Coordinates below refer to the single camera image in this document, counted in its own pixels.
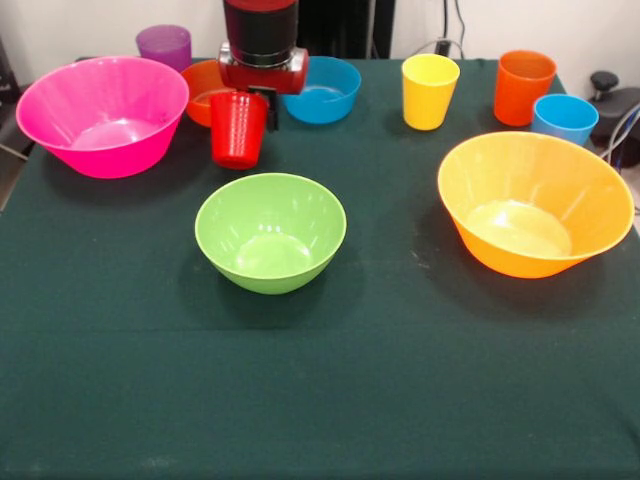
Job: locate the red plastic cup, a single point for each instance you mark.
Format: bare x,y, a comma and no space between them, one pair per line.
237,132

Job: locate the yellow plastic cup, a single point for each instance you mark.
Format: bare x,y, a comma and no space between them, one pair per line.
430,100

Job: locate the orange plastic cup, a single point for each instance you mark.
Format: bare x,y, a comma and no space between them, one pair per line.
520,95

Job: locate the orange plastic bowl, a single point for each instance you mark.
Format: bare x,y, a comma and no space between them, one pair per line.
200,90

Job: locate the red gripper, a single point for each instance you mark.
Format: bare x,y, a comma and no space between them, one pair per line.
260,77

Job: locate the dark green tablecloth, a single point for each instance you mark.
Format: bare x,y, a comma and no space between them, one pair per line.
300,350

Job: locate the blue plastic bowl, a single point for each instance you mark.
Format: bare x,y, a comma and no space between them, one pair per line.
330,95

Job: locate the green plastic bowl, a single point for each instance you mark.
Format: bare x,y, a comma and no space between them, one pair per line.
270,240

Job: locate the black clamp stand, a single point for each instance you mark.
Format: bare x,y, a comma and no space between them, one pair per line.
620,105

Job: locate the purple plastic cup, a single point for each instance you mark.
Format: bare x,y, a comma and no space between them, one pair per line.
165,47

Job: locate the yellow plastic bowl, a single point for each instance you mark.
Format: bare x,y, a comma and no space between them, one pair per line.
530,175

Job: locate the pink plastic bowl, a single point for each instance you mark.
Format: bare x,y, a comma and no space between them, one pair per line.
100,100

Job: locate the blue plastic cup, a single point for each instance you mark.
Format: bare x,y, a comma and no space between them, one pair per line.
565,122

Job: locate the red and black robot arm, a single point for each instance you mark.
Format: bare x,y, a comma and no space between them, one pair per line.
260,27

